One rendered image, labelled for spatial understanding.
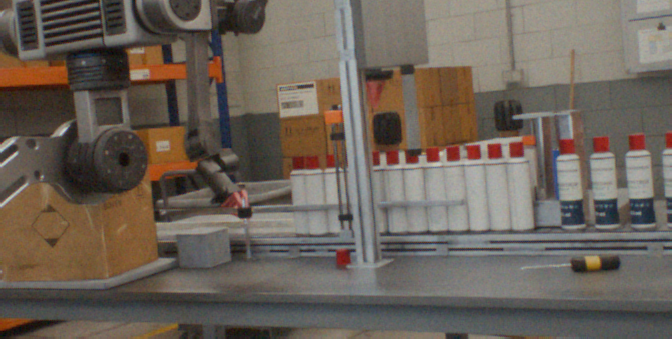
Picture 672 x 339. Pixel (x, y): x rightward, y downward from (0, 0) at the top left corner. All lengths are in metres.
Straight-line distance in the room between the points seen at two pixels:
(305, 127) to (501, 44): 1.75
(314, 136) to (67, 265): 3.94
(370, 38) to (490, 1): 5.05
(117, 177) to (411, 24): 0.75
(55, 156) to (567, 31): 5.20
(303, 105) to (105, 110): 4.11
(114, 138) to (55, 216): 0.34
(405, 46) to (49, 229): 0.96
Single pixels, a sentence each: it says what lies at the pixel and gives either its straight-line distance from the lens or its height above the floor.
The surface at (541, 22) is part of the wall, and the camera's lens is 6.98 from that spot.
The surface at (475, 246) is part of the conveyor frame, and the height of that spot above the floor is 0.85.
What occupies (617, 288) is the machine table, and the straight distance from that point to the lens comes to 1.79.
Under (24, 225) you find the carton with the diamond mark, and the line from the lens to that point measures 2.40.
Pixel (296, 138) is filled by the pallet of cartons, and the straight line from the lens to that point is 6.21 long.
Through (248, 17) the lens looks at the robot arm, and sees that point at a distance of 2.07.
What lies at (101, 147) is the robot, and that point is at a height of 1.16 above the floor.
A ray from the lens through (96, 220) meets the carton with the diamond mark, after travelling 2.28.
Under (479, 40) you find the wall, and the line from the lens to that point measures 7.19.
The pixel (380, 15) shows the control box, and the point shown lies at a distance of 2.15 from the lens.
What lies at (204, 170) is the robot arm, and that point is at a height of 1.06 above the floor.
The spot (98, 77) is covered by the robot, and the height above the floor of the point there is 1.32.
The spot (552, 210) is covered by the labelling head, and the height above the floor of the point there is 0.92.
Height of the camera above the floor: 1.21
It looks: 3 degrees down
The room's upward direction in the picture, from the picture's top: 5 degrees counter-clockwise
